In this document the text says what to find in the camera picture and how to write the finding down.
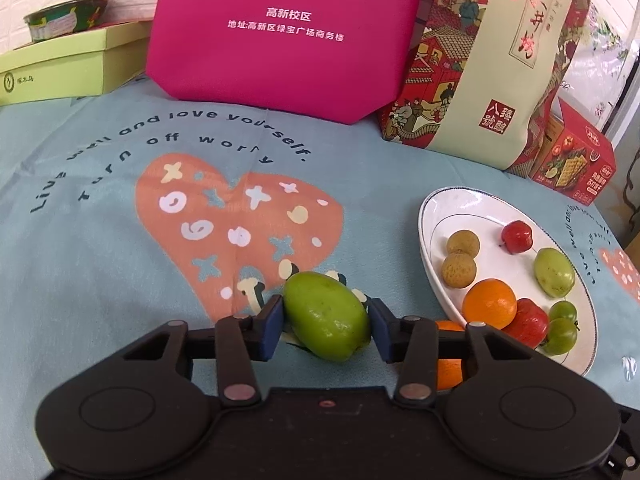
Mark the red cracker box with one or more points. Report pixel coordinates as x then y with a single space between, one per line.
575 160

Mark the green mango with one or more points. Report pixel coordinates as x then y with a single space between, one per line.
325 317

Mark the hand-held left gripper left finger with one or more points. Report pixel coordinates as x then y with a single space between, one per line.
272 330

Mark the small green tomato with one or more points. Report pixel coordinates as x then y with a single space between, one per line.
564 310
562 335

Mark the green cardboard box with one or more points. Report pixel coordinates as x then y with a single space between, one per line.
65 70

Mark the pink tote bag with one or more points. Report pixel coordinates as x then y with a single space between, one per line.
285 60

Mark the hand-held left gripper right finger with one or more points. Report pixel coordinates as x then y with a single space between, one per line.
381 332

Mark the round green jujube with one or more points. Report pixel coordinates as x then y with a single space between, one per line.
554 272

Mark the white floral plastic bag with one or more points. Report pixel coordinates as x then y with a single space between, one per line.
597 45

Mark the teal printed tablecloth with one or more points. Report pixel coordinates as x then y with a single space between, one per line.
100 260

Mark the white plate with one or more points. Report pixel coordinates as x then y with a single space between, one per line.
500 260

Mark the green patterned bowl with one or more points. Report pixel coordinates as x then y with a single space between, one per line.
65 17

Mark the large red wax apple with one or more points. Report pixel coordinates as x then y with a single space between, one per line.
530 325

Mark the orange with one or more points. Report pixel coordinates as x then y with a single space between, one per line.
490 305
449 374

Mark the longan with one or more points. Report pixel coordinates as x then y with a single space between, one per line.
462 242
458 270

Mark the small red wax apple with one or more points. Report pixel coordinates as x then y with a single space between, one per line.
517 237

